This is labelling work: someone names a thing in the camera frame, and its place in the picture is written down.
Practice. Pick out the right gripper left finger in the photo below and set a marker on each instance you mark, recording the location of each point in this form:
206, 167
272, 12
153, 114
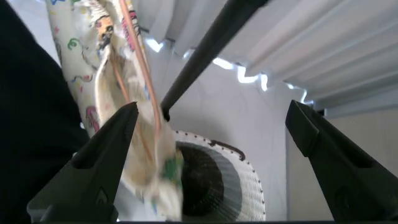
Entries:
88, 189

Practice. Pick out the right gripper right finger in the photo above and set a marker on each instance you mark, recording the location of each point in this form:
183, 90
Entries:
357, 186

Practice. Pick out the black short-sleeved shirt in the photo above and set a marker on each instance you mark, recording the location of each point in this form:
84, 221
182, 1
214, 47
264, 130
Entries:
31, 93

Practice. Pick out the pink clothes hanger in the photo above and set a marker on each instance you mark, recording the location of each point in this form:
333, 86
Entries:
140, 62

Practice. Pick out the cream printed garment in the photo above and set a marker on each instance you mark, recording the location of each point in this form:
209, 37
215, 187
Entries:
84, 46

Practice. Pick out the white laundry basket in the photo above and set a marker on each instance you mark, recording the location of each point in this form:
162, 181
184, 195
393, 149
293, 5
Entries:
248, 193

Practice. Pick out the black clothes rack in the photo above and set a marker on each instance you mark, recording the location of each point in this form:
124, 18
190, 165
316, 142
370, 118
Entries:
217, 40

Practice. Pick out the white curtain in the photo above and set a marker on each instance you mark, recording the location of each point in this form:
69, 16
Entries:
311, 37

